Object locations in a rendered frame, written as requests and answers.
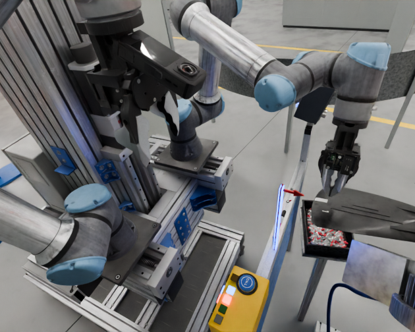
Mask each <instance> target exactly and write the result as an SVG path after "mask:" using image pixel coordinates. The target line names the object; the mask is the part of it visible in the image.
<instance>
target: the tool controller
mask: <svg viewBox="0 0 415 332"><path fill-rule="evenodd" d="M335 90H336V89H335V88H326V87H319V88H317V89H316V90H314V91H313V92H310V93H309V94H307V95H305V96H304V97H302V98H301V100H300V102H299V104H298V107H297V109H296V111H295V113H294V117H296V118H298V119H301V120H303V121H306V122H308V123H314V125H316V124H317V122H318V121H319V120H320V118H321V117H322V118H325V117H326V115H327V114H326V113H327V112H328V109H326V108H327V106H328V104H329V102H330V101H331V98H332V97H333V95H334V93H335Z"/></svg>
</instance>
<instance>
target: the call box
mask: <svg viewBox="0 0 415 332"><path fill-rule="evenodd" d="M233 273H234V274H236V275H238V276H239V278H238V280H237V282H234V281H232V280H230V278H231V276H232V274H233ZM243 275H250V276H251V277H253V279H254V281H255V286H254V289H253V290H252V291H250V292H245V291H243V290H242V289H241V288H240V286H239V279H240V278H241V277H242V276H243ZM229 285H230V286H232V287H234V288H235V292H234V294H233V295H231V294H229V293H227V289H228V287H229ZM268 293H269V280H268V279H266V278H263V277H261V276H259V275H256V274H254V273H252V272H249V271H247V270H245V269H243V268H240V267H238V266H234V267H233V270H232V271H231V274H230V276H229V278H228V280H227V283H226V285H225V287H224V289H223V292H222V293H221V296H220V298H219V301H218V303H217V305H216V307H215V309H214V311H213V314H212V316H211V318H210V321H209V323H208V325H209V328H210V330H211V332H256V331H257V328H258V325H259V322H260V319H261V316H262V312H263V309H264V306H265V303H266V300H267V297H268ZM225 294H226V295H228V296H230V297H231V301H230V303H229V305H228V304H226V303H224V302H223V298H224V295H225ZM221 304H223V305H225V306H227V307H228V308H227V311H226V313H225V315H224V314H222V313H221V312H218V309H219V307H220V305H221ZM216 314H219V315H220V316H223V321H222V322H221V325H219V324H217V323H215V322H214V319H215V316H216Z"/></svg>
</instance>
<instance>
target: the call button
mask: <svg viewBox="0 0 415 332"><path fill-rule="evenodd" d="M239 286H240V288H241V289H242V290H243V291H245V292H250V291H252V290H253V289H254V286H255V281H254V279H253V277H251V276H250V275H243V276H242V277H241V278H240V279H239Z"/></svg>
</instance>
